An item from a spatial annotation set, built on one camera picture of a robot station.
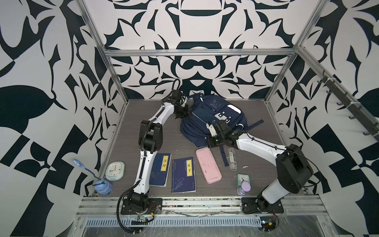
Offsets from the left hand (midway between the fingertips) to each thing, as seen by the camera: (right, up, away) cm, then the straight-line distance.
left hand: (191, 112), depth 103 cm
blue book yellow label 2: (-4, -36, -20) cm, 41 cm away
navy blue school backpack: (+9, +2, +6) cm, 11 cm away
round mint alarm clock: (-42, -33, -20) cm, 57 cm away
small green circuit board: (+36, -53, -32) cm, 72 cm away
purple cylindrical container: (+26, -37, -31) cm, 55 cm away
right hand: (+8, -17, -15) cm, 23 cm away
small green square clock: (+27, -36, -22) cm, 50 cm away
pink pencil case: (+10, -31, -18) cm, 37 cm away
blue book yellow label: (-18, -33, -18) cm, 42 cm away
